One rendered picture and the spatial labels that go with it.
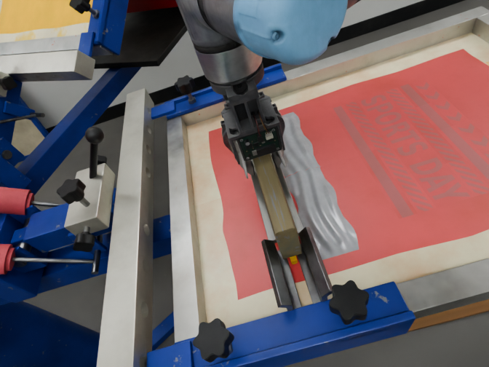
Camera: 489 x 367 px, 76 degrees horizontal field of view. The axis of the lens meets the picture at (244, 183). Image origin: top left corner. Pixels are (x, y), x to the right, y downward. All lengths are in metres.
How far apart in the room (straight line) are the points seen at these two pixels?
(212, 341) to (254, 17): 0.32
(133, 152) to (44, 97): 2.36
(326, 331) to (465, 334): 1.13
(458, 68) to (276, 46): 0.64
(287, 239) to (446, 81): 0.52
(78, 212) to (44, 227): 0.11
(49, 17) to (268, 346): 1.01
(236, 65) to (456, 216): 0.40
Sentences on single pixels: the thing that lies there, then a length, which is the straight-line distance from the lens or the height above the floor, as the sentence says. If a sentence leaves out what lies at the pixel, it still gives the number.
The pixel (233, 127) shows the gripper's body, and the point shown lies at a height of 1.15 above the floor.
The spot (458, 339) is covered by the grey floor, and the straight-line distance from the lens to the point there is 1.52.
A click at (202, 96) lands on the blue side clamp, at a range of 0.80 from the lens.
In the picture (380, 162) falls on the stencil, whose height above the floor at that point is 0.95.
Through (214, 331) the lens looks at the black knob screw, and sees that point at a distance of 0.40.
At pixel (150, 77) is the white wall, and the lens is 2.74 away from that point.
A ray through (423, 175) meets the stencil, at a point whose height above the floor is 0.95.
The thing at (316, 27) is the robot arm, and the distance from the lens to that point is 0.26.
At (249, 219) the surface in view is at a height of 0.95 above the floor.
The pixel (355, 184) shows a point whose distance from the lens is 0.59.
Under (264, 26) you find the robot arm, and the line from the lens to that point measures 0.25.
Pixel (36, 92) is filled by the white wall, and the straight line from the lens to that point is 2.99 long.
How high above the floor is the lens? 1.42
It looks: 49 degrees down
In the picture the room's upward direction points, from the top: 22 degrees counter-clockwise
